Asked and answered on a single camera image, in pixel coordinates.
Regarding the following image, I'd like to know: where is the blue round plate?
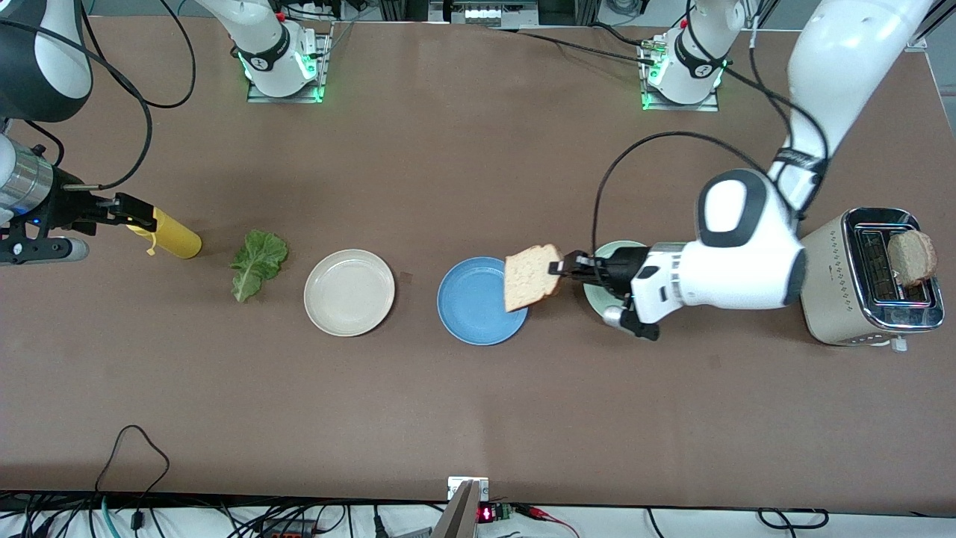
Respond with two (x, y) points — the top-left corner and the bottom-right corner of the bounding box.
(437, 256), (530, 346)

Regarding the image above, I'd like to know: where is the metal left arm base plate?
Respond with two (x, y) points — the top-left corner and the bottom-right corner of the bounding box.
(641, 41), (721, 113)

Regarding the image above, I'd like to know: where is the thin black looped cable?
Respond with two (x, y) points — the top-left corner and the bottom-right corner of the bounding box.
(96, 424), (171, 516)

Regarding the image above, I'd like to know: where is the beige round plate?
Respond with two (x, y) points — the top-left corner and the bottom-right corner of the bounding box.
(303, 249), (396, 338)

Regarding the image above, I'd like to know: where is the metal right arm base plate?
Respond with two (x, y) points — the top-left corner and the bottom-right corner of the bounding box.
(246, 30), (329, 104)

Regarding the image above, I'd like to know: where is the light green round plate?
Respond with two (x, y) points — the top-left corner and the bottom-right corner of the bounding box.
(583, 240), (652, 320)

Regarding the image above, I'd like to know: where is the white power strip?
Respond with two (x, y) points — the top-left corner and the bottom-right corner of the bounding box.
(280, 0), (352, 22)

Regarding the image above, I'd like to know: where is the red clip lead wire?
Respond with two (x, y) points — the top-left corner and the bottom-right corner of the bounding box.
(523, 507), (580, 538)

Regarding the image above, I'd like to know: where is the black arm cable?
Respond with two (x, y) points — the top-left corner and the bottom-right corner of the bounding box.
(592, 0), (831, 251)
(0, 0), (199, 191)

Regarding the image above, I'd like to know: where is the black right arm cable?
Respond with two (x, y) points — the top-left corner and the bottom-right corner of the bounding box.
(0, 0), (199, 191)

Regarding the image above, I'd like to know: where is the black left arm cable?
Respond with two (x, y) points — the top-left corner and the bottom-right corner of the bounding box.
(592, 0), (831, 251)

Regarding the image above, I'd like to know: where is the metal device with white lights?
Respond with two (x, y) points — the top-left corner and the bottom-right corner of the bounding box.
(429, 0), (540, 27)

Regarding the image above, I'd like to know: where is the grey metal mount bar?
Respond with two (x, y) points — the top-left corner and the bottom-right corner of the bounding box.
(432, 480), (480, 538)

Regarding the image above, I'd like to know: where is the brown bread slice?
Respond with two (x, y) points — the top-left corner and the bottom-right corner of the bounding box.
(504, 244), (565, 314)
(887, 230), (937, 289)

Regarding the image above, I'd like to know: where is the yellow mustard squeeze bottle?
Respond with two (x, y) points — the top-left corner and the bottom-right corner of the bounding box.
(125, 209), (203, 260)

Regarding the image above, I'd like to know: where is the green lettuce leaf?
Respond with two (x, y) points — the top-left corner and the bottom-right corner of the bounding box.
(230, 230), (289, 303)

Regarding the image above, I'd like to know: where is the black cable across table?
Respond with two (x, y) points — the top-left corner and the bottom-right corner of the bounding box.
(485, 25), (662, 67)

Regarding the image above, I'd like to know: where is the black flat looped cable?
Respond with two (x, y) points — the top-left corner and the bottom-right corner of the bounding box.
(758, 508), (830, 529)

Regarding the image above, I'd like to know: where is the cream and chrome toaster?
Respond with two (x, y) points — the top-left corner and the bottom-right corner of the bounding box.
(799, 207), (946, 352)

